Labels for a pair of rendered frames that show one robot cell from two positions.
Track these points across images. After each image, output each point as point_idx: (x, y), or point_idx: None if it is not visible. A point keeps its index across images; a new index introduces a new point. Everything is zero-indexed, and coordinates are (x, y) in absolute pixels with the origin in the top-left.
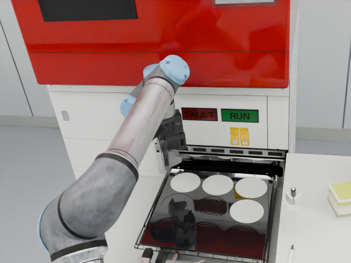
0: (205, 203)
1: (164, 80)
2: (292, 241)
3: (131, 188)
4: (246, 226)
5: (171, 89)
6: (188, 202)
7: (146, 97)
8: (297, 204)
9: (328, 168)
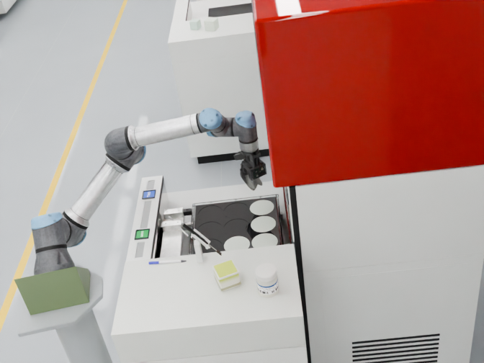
0: (240, 222)
1: (195, 118)
2: (191, 261)
3: (123, 148)
4: (220, 248)
5: (194, 126)
6: (239, 214)
7: (176, 119)
8: (205, 246)
9: (277, 269)
